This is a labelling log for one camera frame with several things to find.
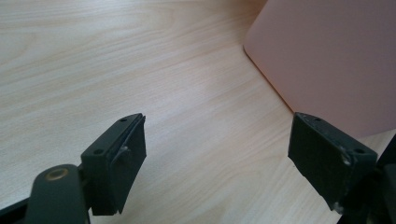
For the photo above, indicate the pink mat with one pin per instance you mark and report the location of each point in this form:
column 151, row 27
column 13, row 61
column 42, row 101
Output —
column 327, row 59

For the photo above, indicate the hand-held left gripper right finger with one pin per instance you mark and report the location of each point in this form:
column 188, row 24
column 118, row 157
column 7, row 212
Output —
column 323, row 158

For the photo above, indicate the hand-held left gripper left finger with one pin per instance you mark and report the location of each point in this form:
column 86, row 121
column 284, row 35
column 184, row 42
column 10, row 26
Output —
column 113, row 165

